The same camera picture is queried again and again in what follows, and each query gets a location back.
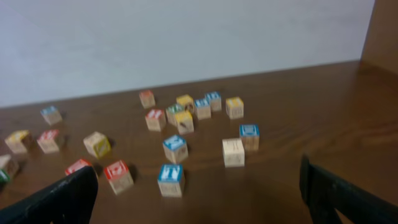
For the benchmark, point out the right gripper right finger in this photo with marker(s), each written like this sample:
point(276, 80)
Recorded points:
point(326, 194)

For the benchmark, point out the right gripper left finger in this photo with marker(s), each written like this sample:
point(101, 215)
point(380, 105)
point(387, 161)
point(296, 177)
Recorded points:
point(69, 200)

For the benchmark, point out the red U block lower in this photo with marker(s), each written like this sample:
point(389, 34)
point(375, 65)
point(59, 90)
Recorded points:
point(81, 163)

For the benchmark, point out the red u block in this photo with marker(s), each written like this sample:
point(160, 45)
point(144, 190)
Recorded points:
point(51, 141)
point(81, 163)

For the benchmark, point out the red E block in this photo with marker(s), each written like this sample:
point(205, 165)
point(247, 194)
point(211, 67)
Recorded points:
point(119, 176)

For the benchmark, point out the white picture block middle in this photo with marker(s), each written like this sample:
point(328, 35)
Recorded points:
point(97, 145)

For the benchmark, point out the red U block upper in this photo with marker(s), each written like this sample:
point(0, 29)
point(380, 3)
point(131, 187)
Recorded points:
point(51, 141)

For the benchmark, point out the white green picture block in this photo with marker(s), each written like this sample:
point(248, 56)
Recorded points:
point(9, 168)

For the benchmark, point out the yellow block upper middle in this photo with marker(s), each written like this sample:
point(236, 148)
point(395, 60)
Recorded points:
point(19, 142)

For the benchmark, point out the blue X block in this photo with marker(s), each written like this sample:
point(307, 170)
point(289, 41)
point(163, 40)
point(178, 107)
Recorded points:
point(51, 115)

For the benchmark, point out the blue D block right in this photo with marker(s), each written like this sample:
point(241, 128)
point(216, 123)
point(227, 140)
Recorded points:
point(249, 134)

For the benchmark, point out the blue d block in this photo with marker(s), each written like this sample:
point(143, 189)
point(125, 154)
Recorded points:
point(249, 134)
point(214, 99)

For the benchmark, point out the white block right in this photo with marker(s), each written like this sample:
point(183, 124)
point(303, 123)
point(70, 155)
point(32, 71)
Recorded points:
point(233, 152)

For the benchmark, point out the blue T block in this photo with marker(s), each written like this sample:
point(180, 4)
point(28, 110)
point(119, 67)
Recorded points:
point(171, 180)

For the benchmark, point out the blue 2 block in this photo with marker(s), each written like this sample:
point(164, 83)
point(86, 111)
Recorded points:
point(175, 148)

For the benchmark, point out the red I block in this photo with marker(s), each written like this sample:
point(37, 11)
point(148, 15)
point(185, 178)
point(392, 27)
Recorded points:
point(155, 120)

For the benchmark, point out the yellow 8 block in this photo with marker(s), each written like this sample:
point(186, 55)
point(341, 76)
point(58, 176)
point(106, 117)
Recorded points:
point(235, 108)

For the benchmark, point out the red block top right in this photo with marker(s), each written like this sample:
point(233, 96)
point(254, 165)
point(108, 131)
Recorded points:
point(147, 99)

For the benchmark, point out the green Z block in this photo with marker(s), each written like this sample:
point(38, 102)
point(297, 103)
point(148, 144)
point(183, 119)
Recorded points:
point(171, 111)

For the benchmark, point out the yellow block below Z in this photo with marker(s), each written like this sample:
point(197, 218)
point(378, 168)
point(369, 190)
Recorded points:
point(184, 122)

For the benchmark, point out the blue D block upper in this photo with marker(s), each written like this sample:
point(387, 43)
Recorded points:
point(214, 99)

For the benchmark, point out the blue 5 block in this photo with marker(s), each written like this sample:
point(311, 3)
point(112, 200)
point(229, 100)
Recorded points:
point(203, 108)

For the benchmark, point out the yellow block upper right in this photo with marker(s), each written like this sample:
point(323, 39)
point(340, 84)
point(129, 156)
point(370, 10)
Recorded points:
point(187, 102)

